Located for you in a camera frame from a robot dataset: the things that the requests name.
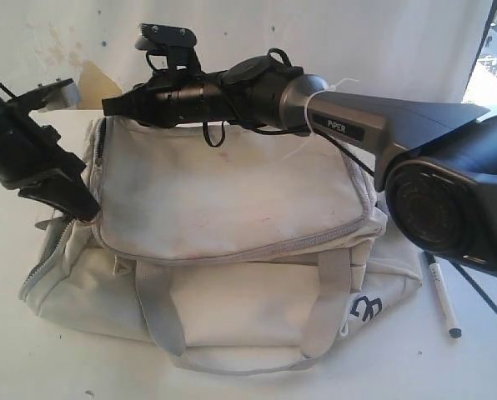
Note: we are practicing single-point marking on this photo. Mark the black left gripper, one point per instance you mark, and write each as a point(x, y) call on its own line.
point(29, 153)

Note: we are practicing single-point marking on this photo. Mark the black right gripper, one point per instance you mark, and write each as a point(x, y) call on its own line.
point(193, 100)

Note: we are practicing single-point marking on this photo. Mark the white canvas duffel bag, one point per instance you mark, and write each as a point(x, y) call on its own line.
point(255, 257)

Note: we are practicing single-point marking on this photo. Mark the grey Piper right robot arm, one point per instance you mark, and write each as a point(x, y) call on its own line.
point(436, 163)

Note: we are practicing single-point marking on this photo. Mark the white marker with black cap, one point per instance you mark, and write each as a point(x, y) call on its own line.
point(450, 321)

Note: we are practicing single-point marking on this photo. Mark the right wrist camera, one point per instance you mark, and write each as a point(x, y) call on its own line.
point(176, 44)

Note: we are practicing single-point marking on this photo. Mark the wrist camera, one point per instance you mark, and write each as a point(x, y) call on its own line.
point(62, 94)
point(176, 44)

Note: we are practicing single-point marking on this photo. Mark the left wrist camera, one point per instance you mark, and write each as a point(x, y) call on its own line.
point(62, 94)

